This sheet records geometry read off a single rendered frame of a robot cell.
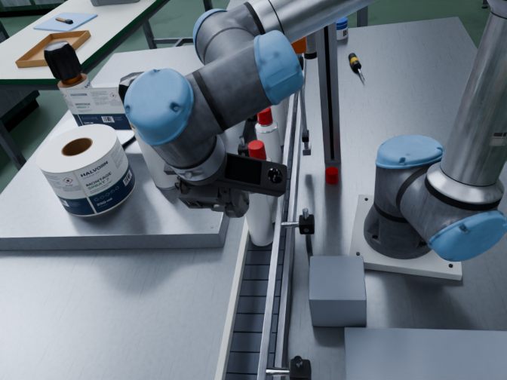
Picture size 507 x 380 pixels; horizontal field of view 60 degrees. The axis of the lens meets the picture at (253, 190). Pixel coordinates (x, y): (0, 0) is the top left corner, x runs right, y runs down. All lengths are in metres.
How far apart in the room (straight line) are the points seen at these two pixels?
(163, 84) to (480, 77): 0.42
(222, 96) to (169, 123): 0.07
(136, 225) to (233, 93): 0.67
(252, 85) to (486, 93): 0.33
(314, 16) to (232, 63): 0.17
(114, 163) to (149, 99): 0.67
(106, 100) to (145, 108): 0.89
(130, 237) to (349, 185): 0.56
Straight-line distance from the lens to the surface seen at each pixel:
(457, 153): 0.72
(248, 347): 0.82
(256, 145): 0.87
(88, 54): 2.41
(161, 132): 0.47
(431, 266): 0.95
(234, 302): 0.83
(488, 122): 0.68
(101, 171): 1.11
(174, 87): 0.47
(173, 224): 1.06
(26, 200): 1.35
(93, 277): 1.10
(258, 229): 0.90
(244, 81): 0.48
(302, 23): 0.62
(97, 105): 1.38
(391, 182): 0.84
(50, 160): 1.17
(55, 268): 1.18
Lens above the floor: 1.58
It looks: 41 degrees down
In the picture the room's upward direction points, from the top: 12 degrees counter-clockwise
